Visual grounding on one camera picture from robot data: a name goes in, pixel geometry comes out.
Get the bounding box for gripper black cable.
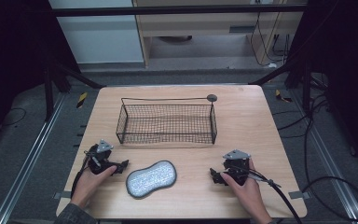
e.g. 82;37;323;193
70;150;98;200
229;164;303;224

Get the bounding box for dark curtain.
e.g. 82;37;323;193
287;0;358;172
0;0;81;153

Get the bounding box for white cabinet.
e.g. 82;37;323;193
48;0;145;65

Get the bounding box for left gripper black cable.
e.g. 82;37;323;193
70;150;98;200

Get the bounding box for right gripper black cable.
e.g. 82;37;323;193
229;164;303;224

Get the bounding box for black metal stand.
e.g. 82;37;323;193
247;57;314;114
42;57;107;123

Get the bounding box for thin black floor cable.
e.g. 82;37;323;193
0;106;28;128

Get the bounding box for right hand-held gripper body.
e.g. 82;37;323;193
222;148;252;187

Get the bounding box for black wire mesh basket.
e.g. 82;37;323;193
115;93;219;146

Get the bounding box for hanging black desk cables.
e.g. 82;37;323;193
249;11;294;69

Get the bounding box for aluminium floor rail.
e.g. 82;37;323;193
288;89;358;224
0;92;67;224

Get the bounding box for grey tape strip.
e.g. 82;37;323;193
287;189;311;201
52;190;73;201

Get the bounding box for black horizontal frame bar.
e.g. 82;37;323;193
49;3;308;18

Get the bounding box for looped black floor cable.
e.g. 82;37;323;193
301;92;358;223

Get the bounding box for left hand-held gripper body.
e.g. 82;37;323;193
86;139;119;175

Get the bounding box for person's right hand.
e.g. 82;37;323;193
219;158;273;222

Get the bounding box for person's left hand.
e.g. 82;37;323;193
70;165;118;209

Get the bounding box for grey oval cleaning pad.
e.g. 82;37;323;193
125;160;178;200

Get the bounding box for yellow black striped tape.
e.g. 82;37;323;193
274;89;294;104
76;91;89;109

